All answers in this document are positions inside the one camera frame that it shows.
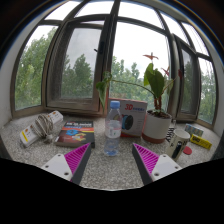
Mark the white red filament box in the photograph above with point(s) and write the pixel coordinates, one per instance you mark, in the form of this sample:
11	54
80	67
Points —
135	115

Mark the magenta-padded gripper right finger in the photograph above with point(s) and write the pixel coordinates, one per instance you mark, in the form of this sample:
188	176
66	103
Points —
160	165

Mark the dark colourful-cover book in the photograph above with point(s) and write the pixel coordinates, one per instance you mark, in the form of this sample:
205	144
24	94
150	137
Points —
76	134

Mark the white power strip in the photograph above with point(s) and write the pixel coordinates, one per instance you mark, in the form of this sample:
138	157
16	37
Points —
27	134

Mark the clear blue-capped water bottle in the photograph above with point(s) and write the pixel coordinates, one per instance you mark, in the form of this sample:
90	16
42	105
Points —
113	133

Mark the flat round red coaster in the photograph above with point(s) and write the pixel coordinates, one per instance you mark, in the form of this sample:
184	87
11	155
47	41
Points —
188	150

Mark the blue green tissue pack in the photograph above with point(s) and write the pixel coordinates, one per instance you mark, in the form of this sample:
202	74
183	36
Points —
194	129

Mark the dark-framed window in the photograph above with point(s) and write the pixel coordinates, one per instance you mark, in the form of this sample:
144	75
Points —
106	46

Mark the yellow black-printed box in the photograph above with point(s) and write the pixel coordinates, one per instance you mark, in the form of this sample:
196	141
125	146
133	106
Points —
200	141

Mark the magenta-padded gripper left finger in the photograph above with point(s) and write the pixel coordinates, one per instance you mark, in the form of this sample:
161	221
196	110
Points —
63	164

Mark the black-and-white patterned sheet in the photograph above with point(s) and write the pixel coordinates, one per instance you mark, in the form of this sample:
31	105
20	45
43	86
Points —
171	130

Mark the potted red-flowered plant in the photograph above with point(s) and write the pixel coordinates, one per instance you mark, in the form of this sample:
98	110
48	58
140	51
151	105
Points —
156	126

